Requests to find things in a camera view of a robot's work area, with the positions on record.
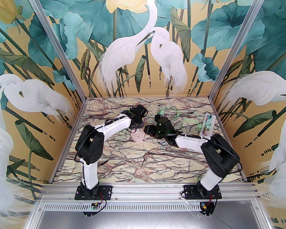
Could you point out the green plug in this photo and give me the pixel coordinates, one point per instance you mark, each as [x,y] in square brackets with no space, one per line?
[161,112]

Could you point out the pink round socket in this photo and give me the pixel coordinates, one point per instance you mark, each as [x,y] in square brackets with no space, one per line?
[137,137]

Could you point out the white power strip coloured sockets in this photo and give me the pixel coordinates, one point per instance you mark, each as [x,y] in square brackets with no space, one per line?
[208,126]

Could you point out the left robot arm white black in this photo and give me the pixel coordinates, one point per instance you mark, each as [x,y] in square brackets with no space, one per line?
[90,147]

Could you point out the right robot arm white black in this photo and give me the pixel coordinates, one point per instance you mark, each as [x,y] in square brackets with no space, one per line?
[221,156]

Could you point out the small green circuit board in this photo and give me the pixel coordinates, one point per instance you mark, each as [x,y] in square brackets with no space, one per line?
[94,207]

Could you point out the grey perforated metal panel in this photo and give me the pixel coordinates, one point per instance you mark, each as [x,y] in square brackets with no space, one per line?
[145,219]

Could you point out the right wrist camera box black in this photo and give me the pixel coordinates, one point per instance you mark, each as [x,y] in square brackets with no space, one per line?
[151,131]

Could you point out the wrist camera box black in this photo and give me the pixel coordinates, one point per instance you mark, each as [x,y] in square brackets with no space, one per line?
[151,131]
[140,111]

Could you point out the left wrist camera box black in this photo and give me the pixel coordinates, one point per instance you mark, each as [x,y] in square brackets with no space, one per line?
[140,111]

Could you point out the aluminium table rear rail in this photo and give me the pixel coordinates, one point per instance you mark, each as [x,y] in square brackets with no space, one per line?
[145,97]

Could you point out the aluminium table side rail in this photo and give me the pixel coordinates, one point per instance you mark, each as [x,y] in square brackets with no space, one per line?
[77,118]
[219,118]

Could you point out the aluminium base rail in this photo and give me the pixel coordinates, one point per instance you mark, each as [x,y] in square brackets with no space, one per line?
[145,191]

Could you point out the aluminium frame post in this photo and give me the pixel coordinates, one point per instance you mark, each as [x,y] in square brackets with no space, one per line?
[54,39]
[239,39]

